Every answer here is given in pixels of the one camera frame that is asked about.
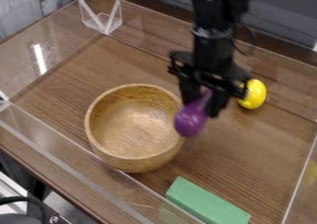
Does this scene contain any clear acrylic corner bracket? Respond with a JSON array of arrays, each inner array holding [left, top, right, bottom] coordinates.
[[77, 0, 123, 35]]

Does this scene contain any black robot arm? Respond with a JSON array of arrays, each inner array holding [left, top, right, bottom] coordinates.
[[167, 0, 251, 118]]

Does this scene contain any purple toy eggplant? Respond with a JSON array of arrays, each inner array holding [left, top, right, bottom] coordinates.
[[175, 89, 212, 137]]

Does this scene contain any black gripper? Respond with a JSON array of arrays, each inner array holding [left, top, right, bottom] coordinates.
[[167, 31, 251, 118]]

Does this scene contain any black cable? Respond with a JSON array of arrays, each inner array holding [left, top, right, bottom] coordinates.
[[0, 195, 44, 224]]

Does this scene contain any yellow toy lemon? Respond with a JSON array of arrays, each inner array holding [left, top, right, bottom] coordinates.
[[238, 79, 267, 109]]

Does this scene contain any green rectangular block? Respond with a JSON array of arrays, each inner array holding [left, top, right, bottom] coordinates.
[[165, 176, 251, 224]]

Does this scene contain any brown wooden bowl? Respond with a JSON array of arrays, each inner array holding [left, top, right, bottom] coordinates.
[[84, 83, 184, 173]]

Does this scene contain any clear acrylic tray enclosure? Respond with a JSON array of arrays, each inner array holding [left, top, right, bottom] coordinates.
[[0, 4, 317, 224]]

